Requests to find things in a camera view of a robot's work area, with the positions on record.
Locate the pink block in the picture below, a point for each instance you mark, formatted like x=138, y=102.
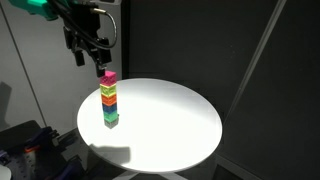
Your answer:
x=109, y=78

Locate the yellow-green block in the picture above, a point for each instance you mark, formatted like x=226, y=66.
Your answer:
x=108, y=90

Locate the green block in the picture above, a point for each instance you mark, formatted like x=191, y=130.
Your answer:
x=110, y=117

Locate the round white table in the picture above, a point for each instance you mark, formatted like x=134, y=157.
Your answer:
x=163, y=128

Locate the orange block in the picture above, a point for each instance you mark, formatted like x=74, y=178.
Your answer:
x=109, y=101

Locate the blue block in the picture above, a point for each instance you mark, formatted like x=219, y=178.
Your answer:
x=109, y=109

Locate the grey block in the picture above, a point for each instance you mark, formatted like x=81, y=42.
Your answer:
x=111, y=124

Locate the purple orange clamp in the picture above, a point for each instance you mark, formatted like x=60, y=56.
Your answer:
x=44, y=139

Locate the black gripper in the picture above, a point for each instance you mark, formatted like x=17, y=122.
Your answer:
x=81, y=25

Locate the teal camera mount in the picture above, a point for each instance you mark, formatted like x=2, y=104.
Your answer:
x=39, y=7

